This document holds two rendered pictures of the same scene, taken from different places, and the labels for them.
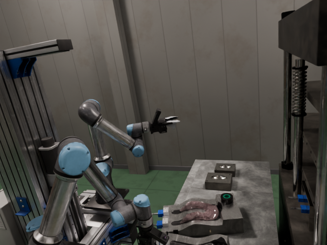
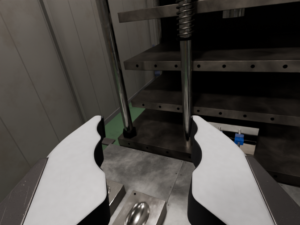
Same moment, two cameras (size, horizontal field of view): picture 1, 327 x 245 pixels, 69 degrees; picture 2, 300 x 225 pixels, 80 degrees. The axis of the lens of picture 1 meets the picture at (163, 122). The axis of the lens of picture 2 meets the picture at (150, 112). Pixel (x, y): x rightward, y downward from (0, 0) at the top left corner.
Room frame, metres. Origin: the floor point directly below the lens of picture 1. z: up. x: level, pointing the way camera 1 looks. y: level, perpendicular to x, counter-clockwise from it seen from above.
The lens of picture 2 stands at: (1.55, 0.01, 1.52)
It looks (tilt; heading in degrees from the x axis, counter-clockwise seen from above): 29 degrees down; 277
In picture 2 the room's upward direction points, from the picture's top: 8 degrees counter-clockwise
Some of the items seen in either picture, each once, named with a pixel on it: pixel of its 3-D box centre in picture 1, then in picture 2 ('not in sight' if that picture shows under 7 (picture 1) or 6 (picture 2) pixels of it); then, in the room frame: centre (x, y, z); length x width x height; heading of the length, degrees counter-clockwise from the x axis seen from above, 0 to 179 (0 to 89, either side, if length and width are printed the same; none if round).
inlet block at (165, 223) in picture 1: (158, 224); not in sight; (1.27, 0.13, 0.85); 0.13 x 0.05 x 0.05; 85
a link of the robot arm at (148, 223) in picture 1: (145, 220); not in sight; (1.00, 0.17, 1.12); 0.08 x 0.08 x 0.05
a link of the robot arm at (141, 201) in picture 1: (142, 207); not in sight; (1.00, 0.17, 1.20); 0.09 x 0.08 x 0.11; 114
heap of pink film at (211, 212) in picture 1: (198, 210); not in sight; (1.30, -0.14, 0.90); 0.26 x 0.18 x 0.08; 85
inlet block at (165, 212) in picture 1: (159, 213); not in sight; (1.38, 0.12, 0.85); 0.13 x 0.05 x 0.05; 85
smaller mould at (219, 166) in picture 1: (225, 169); (102, 200); (1.87, -0.48, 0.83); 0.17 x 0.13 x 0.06; 67
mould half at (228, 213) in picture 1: (199, 214); not in sight; (1.31, -0.14, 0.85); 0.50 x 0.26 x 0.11; 85
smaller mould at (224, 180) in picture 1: (218, 181); (138, 222); (1.70, -0.38, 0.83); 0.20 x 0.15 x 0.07; 67
